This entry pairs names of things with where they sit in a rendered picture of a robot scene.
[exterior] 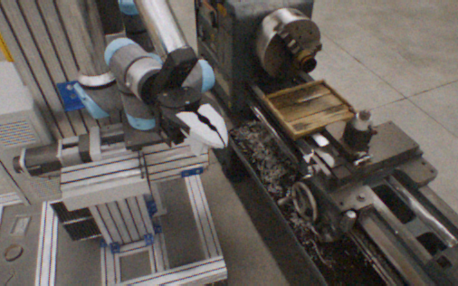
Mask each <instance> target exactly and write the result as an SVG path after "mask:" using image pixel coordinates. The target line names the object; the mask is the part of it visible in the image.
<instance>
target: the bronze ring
mask: <svg viewBox="0 0 458 286"><path fill-rule="evenodd" d="M293 60H294V66H295V67H296V68H299V69H300V70H301V71H303V72H305V73H309V72H312V71H313V70H314V69H315V67H316V65H317V61H316V60H315V58H314V55H313V54H311V52H310V51H307V50H305V51H301V52H299V53H298V54H297V55H296V56H295V55H294V57H293Z"/></svg>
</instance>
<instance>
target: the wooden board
mask: <svg viewBox="0 0 458 286"><path fill-rule="evenodd" d="M321 84H323V85H324V86H325V87H324V86H323V85H321ZM317 85H318V86H317ZM319 86H320V88H319ZM322 86H323V88H322ZM313 87H315V88H314V89H313ZM306 88H307V89H308V88H309V90H306ZM325 88H326V89H325ZM303 89H304V90H303ZM322 89H323V90H322ZM305 91H306V92H305ZM312 91H315V92H312ZM301 92H302V93H303V94H304V95H303V94H302V93H301ZM328 92H329V93H328ZM291 93H292V95H291ZM296 93H297V94H296ZM315 93H316V94H315ZM327 93H328V94H327ZM287 94H288V95H289V96H288V95H287ZM312 94H314V95H312ZM326 94H327V95H326ZM331 94H332V95H331ZM306 95H307V96H306ZM319 95H320V96H319ZM325 95H326V96H325ZM328 95H329V96H328ZM280 96H281V98H282V100H280V98H279V97H280ZM282 96H283V97H284V98H283V97H282ZM286 96H288V97H286ZM296 96H297V98H296ZM331 96H332V97H331ZM277 97H278V98H279V99H277ZM293 97H294V98H293ZM302 97H303V98H302ZM304 97H305V98H304ZM314 97H315V98H314ZM335 97H336V98H335ZM273 98H275V99H273ZM334 98H335V99H334ZM287 99H289V100H288V102H289V103H287V102H286V101H285V103H284V102H283V101H284V100H287ZM295 99H296V100H295ZM298 100H299V101H298ZM262 102H263V104H264V105H265V106H266V107H267V108H268V110H269V111H270V113H271V114H272V115H273V116H274V117H275V118H276V119H277V120H278V121H279V123H280V124H281V125H282V126H283V128H284V129H286V130H287V133H288V134H289V135H290V136H291V138H292V139H293V140H294V141H296V140H299V139H302V138H306V137H308V136H311V135H314V134H317V133H319V132H321V131H323V130H325V128H326V126H328V125H329V124H331V123H334V122H336V121H339V120H342V121H345V122H346V123H347V122H348V121H350V119H351V117H353V116H354V115H353V114H352V113H349V112H347V111H348V110H346V108H344V107H347V109H348V108H349V107H352V108H353V109H354V111H355V112H356V113H357V114H359V113H360V110H359V109H357V107H355V106H354V105H352V104H351V103H350V102H349V101H348V100H346V98H345V97H344V96H343V95H342V94H341V93H339V92H338V91H337V90H336V89H335V88H334V87H333V86H332V85H331V84H329V83H328V82H327V81H326V80H325V79H322V80H317V81H313V82H310V83H303V84H302V85H301V86H300V85H298V86H295V87H292V88H289V89H286V90H282V91H280V92H278V91H277V92H274V93H272V94H270V95H265V96H262ZM271 102H272V103H275V104H273V105H272V104H271ZM281 102H282V103H281ZM277 103H279V104H280V105H279V104H277ZM292 103H293V104H294V105H292ZM340 103H343V104H340ZM276 104H277V105H276ZM287 104H289V105H288V106H287ZM331 104H333V105H332V106H330V105H331ZM274 105H276V106H274ZM285 105H286V106H285ZM305 105H306V106H305ZM334 105H335V107H334ZM336 105H337V106H336ZM340 105H341V106H340ZM344 105H345V106H344ZM279 106H280V107H279ZM338 106H339V108H337V107H338ZM332 107H333V108H332ZM334 108H335V109H336V110H337V111H336V110H335V109H334ZM291 109H292V110H291ZM331 109H332V110H331ZM278 110H279V111H278ZM332 111H334V112H332ZM346 112H347V113H346ZM335 113H336V114H335ZM343 114H344V115H343ZM349 114H350V115H349ZM342 115H343V116H342ZM345 115H346V116H345ZM286 117H287V118H286ZM301 117H302V118H301ZM304 117H305V118H304ZM287 121H288V123H287ZM299 123H300V124H299ZM294 126H295V127H294ZM305 126H306V127H307V128H306V127H305ZM292 127H293V128H292ZM297 130H298V131H297Z"/></svg>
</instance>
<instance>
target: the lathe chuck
mask: <svg viewBox="0 0 458 286"><path fill-rule="evenodd" d="M296 14H300V15H296ZM280 24H281V25H282V26H283V27H284V29H286V30H287V31H288V32H289V33H290V34H291V36H292V38H293V40H295V41H296V42H298V43H299V44H304V43H309V42H312V41H317V40H320V39H321V35H320V29H319V27H318V26H317V25H316V24H315V23H314V22H313V21H311V19H310V18H309V17H308V16H307V15H305V14H302V13H300V12H296V11H288V12H284V13H280V14H277V15H275V16H274V17H273V18H272V19H271V20H270V21H269V22H268V23H267V24H266V25H265V26H264V27H263V29H262V30H261V32H260V33H259V35H258V38H257V39H256V43H255V47H254V54H255V58H256V61H257V62H258V63H259V60H260V61H261V63H262V65H261V64H260V63H259V64H260V66H262V67H263V68H264V69H265V70H266V71H267V72H268V73H269V75H270V76H271V77H273V78H275V76H276V74H277V73H278V71H279V69H280V68H281V67H282V65H283V63H284V59H285V56H284V54H285V53H286V54H289V55H290V56H291V57H294V54H293V53H291V52H289V51H288V50H287V49H286V47H285V45H284V44H283V40H282V39H281V37H280V36H279V35H278V33H277V32H276V31H274V29H275V28H276V27H277V26H278V25H280ZM301 72H302V71H301V70H299V71H295V72H294V73H293V74H290V75H289V77H288V78H287V79H289V78H291V77H294V76H296V75H298V74H299V73H301Z"/></svg>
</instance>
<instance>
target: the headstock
mask: <svg viewBox="0 0 458 286"><path fill-rule="evenodd" d="M313 5H314V0H224V3H223V5H221V4H218V3H217V2H216V1H215V0H209V1H207V0H194V9H195V20H196V35H199V34H200V35H201V41H205V42H206V43H207V45H208V46H209V47H210V48H211V50H212V51H213V52H215V54H216V55H217V56H218V58H219V65H221V66H222V68H223V69H224V70H225V72H226V73H227V74H228V76H229V77H230V78H231V79H232V80H233V81H242V80H245V79H249V78H252V77H254V76H258V75H262V74H265V73H268V72H267V71H266V70H265V69H264V68H263V67H262V66H260V64H259V63H258V62H257V61H256V60H255V59H254V58H253V54H252V39H253V35H254V33H255V31H256V29H257V27H258V26H259V24H261V23H262V21H263V20H264V19H265V18H266V16H267V15H269V14H271V13H274V12H276V11H278V10H281V9H282V8H293V9H296V10H298V11H299V12H301V13H302V14H305V15H307V16H308V17H309V18H310V19H311V15H312V10H313ZM246 45H247V46H246ZM246 74H247V75H246Z"/></svg>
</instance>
